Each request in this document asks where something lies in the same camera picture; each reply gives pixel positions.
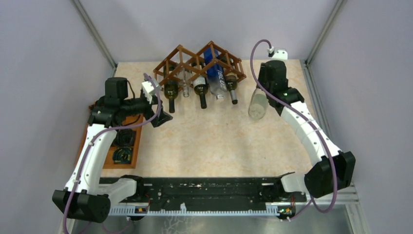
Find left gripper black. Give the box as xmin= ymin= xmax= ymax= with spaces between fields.
xmin=121 ymin=92 xmax=173 ymax=127

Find blue square glass bottle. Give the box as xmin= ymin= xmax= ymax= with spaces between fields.
xmin=204 ymin=48 xmax=227 ymax=101

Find brown label wine bottle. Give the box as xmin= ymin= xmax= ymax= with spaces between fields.
xmin=225 ymin=72 xmax=238 ymax=105

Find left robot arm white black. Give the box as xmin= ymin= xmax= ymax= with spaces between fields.
xmin=52 ymin=74 xmax=172 ymax=223

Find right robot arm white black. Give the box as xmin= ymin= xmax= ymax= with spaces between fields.
xmin=258 ymin=60 xmax=356 ymax=201

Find dark green wine bottle left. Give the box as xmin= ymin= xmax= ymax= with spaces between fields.
xmin=164 ymin=79 xmax=179 ymax=113

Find small clear glass bottle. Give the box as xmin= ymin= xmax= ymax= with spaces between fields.
xmin=181 ymin=67 xmax=190 ymax=98

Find white label wine bottle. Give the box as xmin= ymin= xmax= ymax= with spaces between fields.
xmin=192 ymin=75 xmax=208 ymax=109

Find brown wooden wine rack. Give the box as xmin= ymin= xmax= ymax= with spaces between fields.
xmin=153 ymin=41 xmax=246 ymax=87

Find orange wooden tray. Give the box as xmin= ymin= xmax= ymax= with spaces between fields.
xmin=77 ymin=102 xmax=144 ymax=169

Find black patterned coaster in tray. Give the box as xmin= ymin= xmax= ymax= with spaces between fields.
xmin=112 ymin=147 xmax=133 ymax=164

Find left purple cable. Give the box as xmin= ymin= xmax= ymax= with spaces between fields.
xmin=62 ymin=73 xmax=163 ymax=234

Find purple cable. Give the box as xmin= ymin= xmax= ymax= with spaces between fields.
xmin=250 ymin=39 xmax=339 ymax=222
xmin=62 ymin=73 xmax=163 ymax=234

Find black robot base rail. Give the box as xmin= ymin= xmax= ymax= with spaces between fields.
xmin=100 ymin=175 xmax=307 ymax=214

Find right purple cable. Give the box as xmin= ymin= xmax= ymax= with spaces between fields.
xmin=250 ymin=39 xmax=339 ymax=222

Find white toothed cable strip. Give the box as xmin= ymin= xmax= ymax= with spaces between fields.
xmin=108 ymin=203 xmax=281 ymax=217

